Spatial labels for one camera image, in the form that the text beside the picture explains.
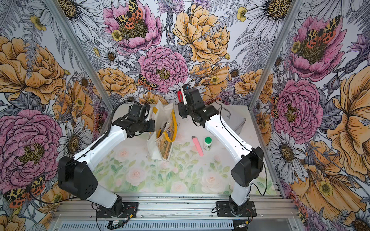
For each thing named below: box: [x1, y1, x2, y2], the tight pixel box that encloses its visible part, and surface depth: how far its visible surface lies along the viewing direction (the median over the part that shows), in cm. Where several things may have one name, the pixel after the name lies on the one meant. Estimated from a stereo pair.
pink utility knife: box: [191, 135, 204, 157], surface depth 101 cm
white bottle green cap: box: [203, 136, 213, 152], surface depth 93 cm
